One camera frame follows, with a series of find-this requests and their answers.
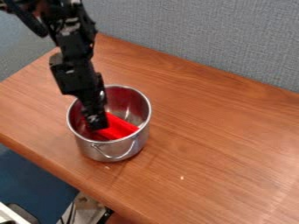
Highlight white object at corner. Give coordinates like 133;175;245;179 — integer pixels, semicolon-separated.
0;202;31;224

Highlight stainless steel pot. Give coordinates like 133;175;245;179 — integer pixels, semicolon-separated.
67;85;153;162

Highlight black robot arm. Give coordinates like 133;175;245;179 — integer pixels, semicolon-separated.
0;0;109;130

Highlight red rectangular block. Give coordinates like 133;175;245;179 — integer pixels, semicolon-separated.
91;113;139;141

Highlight metal table leg bracket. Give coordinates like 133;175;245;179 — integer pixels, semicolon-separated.
57;192;114;224

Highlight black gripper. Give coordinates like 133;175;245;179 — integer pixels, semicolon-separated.
50;53;109;130

